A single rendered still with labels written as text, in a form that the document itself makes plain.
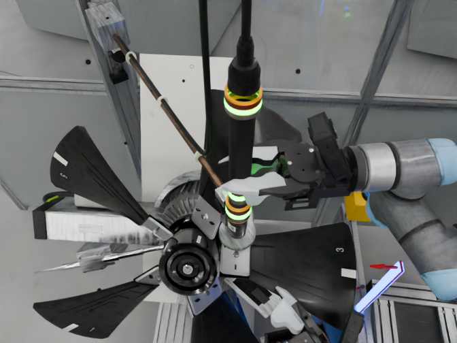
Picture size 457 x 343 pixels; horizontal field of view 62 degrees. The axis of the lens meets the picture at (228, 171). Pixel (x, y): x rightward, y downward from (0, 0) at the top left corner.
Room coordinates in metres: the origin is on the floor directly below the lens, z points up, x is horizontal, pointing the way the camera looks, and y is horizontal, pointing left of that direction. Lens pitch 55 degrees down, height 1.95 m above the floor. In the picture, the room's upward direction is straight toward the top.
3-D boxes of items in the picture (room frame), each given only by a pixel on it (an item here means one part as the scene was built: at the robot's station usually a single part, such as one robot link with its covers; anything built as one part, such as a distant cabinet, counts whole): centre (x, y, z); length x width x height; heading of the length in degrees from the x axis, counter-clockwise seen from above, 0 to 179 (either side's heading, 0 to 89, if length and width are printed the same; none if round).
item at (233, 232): (0.32, -0.02, 1.50); 0.04 x 0.04 x 0.46
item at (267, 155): (0.35, -0.03, 1.48); 0.09 x 0.03 x 0.06; 88
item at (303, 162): (0.34, -0.14, 1.47); 0.12 x 0.08 x 0.09; 96
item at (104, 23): (0.86, 0.31, 1.38); 0.10 x 0.07 x 0.08; 31
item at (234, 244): (0.33, -0.01, 1.34); 0.09 x 0.07 x 0.10; 31
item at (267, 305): (0.35, -0.07, 0.98); 0.20 x 0.16 x 0.20; 176
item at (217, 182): (0.58, 0.14, 1.38); 0.54 x 0.01 x 0.01; 31
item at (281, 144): (0.36, -0.08, 1.50); 0.09 x 0.05 x 0.02; 88
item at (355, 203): (0.59, -0.40, 1.02); 0.16 x 0.10 x 0.11; 176
